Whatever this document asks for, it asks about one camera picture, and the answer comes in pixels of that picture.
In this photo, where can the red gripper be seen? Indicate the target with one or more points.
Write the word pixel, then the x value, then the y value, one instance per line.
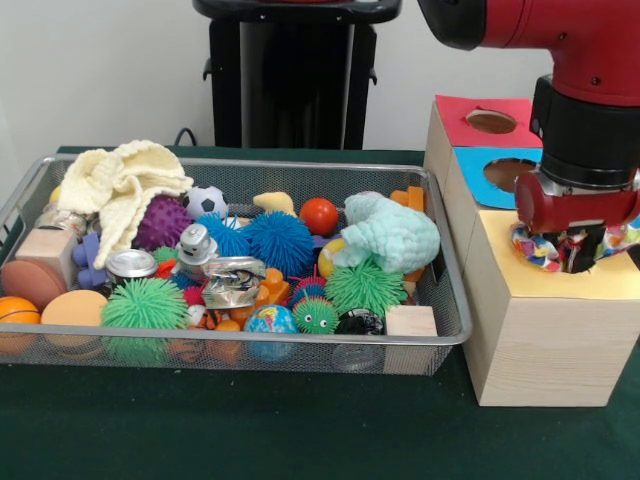
pixel 580 210

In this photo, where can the large polka dot cloth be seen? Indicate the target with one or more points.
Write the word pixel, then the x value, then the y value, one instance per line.
pixel 535 250

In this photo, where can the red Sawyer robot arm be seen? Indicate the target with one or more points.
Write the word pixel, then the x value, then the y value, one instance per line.
pixel 575 25

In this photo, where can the wooden box with three holes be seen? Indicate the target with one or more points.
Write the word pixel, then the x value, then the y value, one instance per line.
pixel 545 350

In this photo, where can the small wooden block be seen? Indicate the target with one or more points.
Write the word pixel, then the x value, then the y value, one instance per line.
pixel 411 321

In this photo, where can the mint green knitted cloth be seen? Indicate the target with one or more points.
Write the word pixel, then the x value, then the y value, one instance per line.
pixel 395 230

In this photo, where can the red orange ball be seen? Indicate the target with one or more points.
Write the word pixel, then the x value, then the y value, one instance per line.
pixel 320 216

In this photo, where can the rainbow spiky caterpillar toy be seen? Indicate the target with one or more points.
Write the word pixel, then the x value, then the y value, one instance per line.
pixel 314 317

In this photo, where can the blue spiky ball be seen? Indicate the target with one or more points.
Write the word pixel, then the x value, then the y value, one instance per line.
pixel 277 240

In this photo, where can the globe print ball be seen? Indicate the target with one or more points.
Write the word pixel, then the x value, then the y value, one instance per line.
pixel 270 320

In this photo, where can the dark green tablecloth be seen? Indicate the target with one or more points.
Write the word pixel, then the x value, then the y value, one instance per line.
pixel 250 430

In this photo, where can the small soccer ball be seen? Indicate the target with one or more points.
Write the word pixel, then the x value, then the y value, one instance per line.
pixel 205 202

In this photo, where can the purple knobbly ball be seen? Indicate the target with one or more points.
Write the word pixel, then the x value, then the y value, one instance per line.
pixel 162 222

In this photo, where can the green spiky ball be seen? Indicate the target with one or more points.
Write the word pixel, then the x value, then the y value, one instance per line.
pixel 145 302

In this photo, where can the pale yellow knitted cloth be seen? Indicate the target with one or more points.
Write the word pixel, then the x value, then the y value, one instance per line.
pixel 125 175

